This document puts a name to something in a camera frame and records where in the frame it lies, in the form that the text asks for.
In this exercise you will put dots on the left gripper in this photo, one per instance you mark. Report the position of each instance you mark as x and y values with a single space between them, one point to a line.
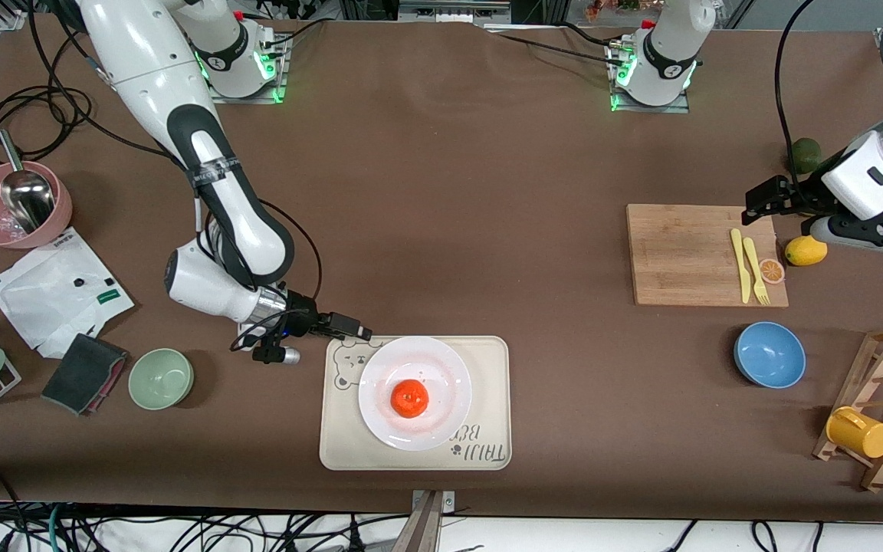
803 198

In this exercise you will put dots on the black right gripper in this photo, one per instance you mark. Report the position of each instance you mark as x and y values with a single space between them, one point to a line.
303 318

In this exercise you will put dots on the orange fruit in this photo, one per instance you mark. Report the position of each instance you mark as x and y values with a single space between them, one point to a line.
409 399

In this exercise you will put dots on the white round plate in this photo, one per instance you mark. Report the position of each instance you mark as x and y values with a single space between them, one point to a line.
441 376

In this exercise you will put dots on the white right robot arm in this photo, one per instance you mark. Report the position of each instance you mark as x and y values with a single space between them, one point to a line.
150 69

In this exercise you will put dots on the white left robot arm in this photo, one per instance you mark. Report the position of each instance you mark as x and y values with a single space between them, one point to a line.
664 61

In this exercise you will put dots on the green lime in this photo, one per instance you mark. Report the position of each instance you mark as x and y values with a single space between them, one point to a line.
806 156

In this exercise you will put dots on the yellow plastic fork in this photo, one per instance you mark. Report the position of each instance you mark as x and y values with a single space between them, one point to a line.
754 264

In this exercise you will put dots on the yellow lemon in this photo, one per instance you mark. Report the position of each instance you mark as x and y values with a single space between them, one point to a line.
806 252

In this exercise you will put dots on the yellow plastic knife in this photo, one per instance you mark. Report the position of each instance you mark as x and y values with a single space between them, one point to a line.
740 264

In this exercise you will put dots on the orange slice toy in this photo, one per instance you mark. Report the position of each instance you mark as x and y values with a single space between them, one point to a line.
772 271

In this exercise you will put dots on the wooden cutting board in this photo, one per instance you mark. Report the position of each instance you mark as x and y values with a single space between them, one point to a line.
679 253

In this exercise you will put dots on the blue bowl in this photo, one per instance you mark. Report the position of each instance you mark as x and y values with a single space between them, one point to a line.
769 354

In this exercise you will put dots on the beige bear tray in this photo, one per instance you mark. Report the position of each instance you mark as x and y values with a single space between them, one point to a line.
487 399

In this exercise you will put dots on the green bowl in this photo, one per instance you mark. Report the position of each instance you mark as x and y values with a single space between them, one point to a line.
161 379

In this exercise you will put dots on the wooden peg rack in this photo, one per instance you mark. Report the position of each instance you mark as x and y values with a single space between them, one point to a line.
882 383

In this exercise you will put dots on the yellow mug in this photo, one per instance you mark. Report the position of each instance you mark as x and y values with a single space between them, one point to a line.
859 433

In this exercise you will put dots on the dark grey sponge cloth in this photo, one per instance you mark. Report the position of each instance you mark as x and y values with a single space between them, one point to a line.
83 374

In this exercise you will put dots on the white plastic bag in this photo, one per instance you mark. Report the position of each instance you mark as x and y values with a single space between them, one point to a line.
50 295

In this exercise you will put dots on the metal scoop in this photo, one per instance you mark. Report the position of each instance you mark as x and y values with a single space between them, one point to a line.
26 198

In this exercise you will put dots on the aluminium frame bracket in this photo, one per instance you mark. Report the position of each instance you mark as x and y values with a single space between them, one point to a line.
11 20

